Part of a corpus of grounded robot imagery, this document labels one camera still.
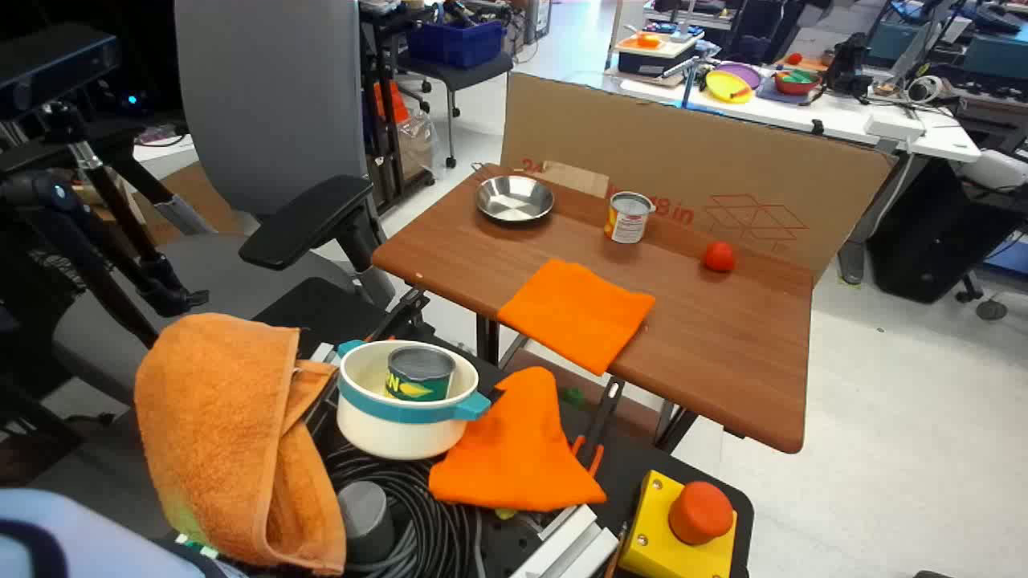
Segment orange ball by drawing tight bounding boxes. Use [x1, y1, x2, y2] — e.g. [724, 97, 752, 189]
[697, 237, 743, 277]

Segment orange square cloth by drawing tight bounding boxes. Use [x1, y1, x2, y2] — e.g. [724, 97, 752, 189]
[496, 256, 660, 379]

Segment shallow metal bowl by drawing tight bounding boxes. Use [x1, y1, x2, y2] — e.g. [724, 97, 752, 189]
[473, 172, 561, 228]

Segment teal and yellow can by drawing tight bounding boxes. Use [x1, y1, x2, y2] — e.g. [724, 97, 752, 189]
[384, 343, 457, 403]

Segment small glass cup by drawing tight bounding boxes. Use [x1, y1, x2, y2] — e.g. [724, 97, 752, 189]
[604, 189, 660, 249]

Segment orange crumpled cloth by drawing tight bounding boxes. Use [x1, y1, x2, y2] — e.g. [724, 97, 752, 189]
[428, 362, 612, 515]

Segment white pot with teal band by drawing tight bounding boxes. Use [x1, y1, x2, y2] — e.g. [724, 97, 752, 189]
[336, 336, 496, 461]

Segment cardboard panel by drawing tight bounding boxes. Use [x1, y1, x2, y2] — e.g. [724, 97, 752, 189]
[498, 69, 895, 283]

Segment brown wooden table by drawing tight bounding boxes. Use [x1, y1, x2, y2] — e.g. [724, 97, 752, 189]
[371, 163, 820, 456]

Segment black chair armrest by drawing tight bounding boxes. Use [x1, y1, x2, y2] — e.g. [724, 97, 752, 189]
[236, 172, 377, 274]

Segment blue storage bin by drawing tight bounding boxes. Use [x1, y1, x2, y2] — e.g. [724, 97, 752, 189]
[412, 15, 507, 69]

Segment aluminium profile bar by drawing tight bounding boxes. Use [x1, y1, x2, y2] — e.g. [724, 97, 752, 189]
[512, 503, 623, 578]

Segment grey cylinder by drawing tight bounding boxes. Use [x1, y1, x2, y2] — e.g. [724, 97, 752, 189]
[336, 477, 399, 565]

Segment yellow emergency stop box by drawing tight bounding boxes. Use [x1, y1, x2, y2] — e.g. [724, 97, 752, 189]
[617, 470, 743, 578]

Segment red emergency stop button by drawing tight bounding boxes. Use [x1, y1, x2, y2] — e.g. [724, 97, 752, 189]
[667, 477, 738, 549]

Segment yellow plate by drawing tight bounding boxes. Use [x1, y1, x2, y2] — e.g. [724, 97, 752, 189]
[702, 68, 755, 107]

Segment grey chair backrest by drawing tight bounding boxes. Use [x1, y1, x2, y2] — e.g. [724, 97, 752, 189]
[172, 0, 371, 220]

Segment large orange towel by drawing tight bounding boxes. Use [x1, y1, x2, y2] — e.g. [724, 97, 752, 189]
[132, 310, 351, 578]

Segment red bowl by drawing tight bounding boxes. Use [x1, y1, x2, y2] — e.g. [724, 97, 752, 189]
[771, 68, 822, 104]

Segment black tripod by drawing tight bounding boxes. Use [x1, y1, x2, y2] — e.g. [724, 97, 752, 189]
[30, 107, 214, 347]

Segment black office chair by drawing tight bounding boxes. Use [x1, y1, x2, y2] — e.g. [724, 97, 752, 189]
[866, 157, 1028, 306]

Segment white and blue device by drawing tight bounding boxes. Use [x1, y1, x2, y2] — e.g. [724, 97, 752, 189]
[0, 487, 220, 578]

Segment black coiled cables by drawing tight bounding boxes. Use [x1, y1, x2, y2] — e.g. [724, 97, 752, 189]
[320, 444, 487, 578]

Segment black camera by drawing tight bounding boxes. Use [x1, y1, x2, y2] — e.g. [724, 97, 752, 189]
[0, 21, 124, 121]

